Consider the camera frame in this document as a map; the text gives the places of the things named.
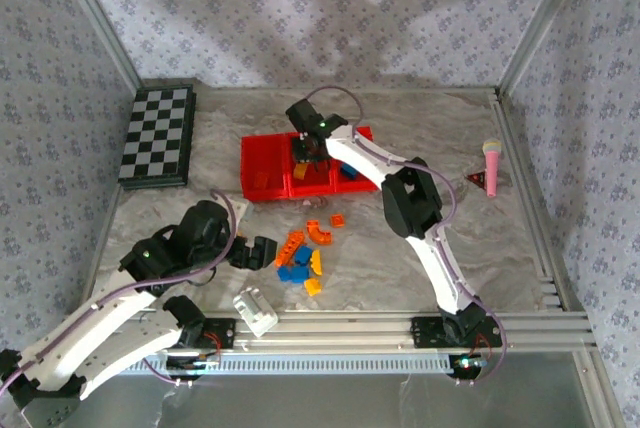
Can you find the base circuit board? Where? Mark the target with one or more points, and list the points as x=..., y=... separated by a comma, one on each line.
x=467, y=364
x=192, y=363

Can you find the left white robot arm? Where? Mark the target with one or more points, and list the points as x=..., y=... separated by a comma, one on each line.
x=100, y=313

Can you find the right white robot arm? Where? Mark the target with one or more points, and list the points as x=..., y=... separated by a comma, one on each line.
x=435, y=258

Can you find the orange lego arch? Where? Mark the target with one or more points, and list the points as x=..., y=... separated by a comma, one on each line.
x=320, y=235

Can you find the right aluminium frame post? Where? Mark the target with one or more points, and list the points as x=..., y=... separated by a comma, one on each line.
x=545, y=18

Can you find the small orange lego plate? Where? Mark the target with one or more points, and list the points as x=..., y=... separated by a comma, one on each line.
x=337, y=220

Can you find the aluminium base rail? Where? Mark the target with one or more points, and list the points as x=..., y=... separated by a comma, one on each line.
x=340, y=328

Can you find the left base circuit board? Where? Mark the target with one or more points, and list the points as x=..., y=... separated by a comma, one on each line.
x=192, y=363

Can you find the yellow half-round lego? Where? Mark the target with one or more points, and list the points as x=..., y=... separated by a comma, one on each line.
x=317, y=262

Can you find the right aluminium side rail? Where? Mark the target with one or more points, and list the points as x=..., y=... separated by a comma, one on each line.
x=535, y=208

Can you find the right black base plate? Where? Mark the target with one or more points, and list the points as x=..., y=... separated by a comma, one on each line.
x=422, y=333

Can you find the pink toy microphone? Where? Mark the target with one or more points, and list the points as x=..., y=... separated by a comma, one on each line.
x=492, y=168

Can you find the left aluminium frame post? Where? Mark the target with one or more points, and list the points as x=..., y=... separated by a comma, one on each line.
x=95, y=18

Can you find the black and grey chessboard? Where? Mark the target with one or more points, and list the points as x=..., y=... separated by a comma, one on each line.
x=155, y=138

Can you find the yellow lego brick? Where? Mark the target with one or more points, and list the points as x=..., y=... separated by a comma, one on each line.
x=313, y=287
x=300, y=171

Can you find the red three-compartment bin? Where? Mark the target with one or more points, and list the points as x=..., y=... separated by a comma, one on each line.
x=255, y=158

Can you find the long orange lego brick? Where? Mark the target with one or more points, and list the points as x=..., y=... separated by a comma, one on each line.
x=289, y=250

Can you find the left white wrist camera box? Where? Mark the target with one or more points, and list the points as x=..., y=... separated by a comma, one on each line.
x=241, y=209

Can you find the aluminium frame post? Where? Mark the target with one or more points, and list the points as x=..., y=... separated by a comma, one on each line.
x=95, y=18
x=545, y=18

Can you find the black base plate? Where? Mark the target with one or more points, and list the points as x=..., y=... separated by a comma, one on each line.
x=222, y=333
x=422, y=333

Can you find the large blue lego brick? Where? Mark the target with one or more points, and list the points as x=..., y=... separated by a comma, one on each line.
x=292, y=274

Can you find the small blue lego brick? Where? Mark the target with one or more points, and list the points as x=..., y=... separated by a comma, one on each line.
x=303, y=255

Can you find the small red triangle piece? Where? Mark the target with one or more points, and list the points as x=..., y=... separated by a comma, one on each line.
x=477, y=178

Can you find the right base circuit board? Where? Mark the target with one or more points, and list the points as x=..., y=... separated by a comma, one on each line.
x=467, y=364

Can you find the white plastic printed part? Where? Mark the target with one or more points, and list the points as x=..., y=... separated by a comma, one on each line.
x=255, y=313

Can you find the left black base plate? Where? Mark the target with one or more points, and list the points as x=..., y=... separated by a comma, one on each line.
x=222, y=333

